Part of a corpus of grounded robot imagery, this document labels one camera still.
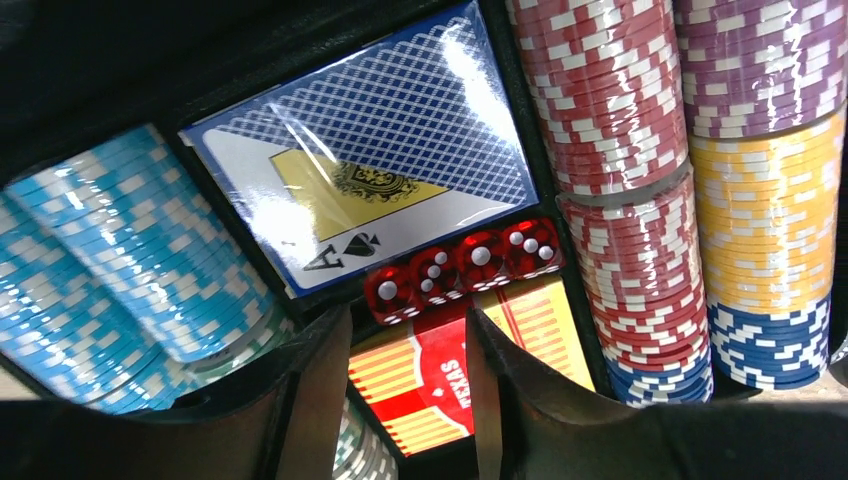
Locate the light blue chip row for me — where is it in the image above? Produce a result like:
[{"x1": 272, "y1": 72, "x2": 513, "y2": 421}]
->
[
  {"x1": 1, "y1": 195, "x2": 197, "y2": 414},
  {"x1": 7, "y1": 126, "x2": 275, "y2": 363}
]

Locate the red texas card deck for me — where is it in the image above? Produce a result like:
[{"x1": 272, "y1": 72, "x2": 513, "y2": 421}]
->
[{"x1": 349, "y1": 274, "x2": 594, "y2": 457}]

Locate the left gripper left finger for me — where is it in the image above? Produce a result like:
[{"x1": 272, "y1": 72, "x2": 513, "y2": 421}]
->
[{"x1": 1, "y1": 306, "x2": 352, "y2": 479}]

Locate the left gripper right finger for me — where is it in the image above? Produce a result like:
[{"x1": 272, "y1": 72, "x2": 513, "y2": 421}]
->
[{"x1": 465, "y1": 308, "x2": 847, "y2": 479}]

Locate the red poker chip row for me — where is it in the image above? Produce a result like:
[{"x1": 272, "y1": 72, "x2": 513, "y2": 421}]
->
[{"x1": 506, "y1": 1, "x2": 714, "y2": 407}]

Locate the purple yellow chip row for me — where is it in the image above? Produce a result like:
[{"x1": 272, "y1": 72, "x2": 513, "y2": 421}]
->
[{"x1": 674, "y1": 1, "x2": 847, "y2": 390}]

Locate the red die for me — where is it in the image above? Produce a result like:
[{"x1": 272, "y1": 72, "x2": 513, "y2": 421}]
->
[
  {"x1": 364, "y1": 265, "x2": 424, "y2": 326},
  {"x1": 503, "y1": 218, "x2": 564, "y2": 279},
  {"x1": 455, "y1": 229, "x2": 512, "y2": 292},
  {"x1": 410, "y1": 246, "x2": 466, "y2": 306}
]

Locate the blue card deck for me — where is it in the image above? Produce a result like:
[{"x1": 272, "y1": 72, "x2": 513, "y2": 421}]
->
[{"x1": 180, "y1": 1, "x2": 539, "y2": 297}]

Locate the black poker chip case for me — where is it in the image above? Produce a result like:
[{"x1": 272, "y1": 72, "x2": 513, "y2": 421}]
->
[{"x1": 0, "y1": 0, "x2": 848, "y2": 480}]

